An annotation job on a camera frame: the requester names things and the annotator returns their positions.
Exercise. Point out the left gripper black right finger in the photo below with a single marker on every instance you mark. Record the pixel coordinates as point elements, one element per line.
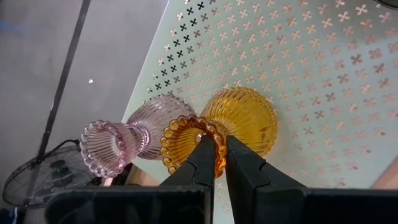
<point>245,180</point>

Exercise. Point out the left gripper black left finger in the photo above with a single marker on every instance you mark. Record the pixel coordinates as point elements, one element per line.
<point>199,168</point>

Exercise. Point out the amber glass candle holder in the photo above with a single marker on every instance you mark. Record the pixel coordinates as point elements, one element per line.
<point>242,115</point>

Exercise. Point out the pink glass candle holder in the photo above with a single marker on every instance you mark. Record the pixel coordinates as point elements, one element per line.
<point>155,115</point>

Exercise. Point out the green perforated metal shelf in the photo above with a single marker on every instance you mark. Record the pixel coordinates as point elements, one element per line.
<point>311,93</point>

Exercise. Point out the black floor fan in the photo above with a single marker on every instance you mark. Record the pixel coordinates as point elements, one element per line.
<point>53,174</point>

